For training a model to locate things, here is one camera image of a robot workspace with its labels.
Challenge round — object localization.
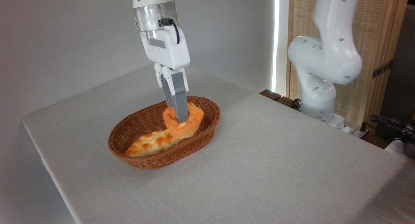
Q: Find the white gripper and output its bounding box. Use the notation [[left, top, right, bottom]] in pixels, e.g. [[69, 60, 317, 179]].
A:
[[139, 26, 191, 122]]

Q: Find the round orange bread bun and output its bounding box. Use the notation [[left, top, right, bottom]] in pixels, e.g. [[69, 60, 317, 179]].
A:
[[163, 102, 205, 140]]

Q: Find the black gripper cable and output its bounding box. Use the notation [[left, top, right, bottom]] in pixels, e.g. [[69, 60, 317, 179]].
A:
[[159, 18, 181, 45]]

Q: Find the brown wicker basket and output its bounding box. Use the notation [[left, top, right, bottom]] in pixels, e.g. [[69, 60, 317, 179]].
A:
[[108, 96, 221, 170]]

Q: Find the black screen hinge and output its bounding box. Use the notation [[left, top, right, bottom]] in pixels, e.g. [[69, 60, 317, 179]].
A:
[[372, 60, 394, 79]]

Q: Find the light grey tablecloth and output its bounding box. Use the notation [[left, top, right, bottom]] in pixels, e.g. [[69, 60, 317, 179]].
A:
[[22, 60, 415, 224]]

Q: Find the bamboo folding screen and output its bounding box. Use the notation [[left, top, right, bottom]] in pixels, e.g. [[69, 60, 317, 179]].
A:
[[287, 0, 410, 130]]

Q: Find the long braided bread loaf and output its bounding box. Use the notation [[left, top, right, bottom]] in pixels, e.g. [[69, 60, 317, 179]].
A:
[[124, 130, 179, 158]]

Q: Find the black cable bundle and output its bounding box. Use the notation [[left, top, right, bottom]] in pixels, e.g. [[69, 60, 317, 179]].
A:
[[368, 115, 415, 143]]

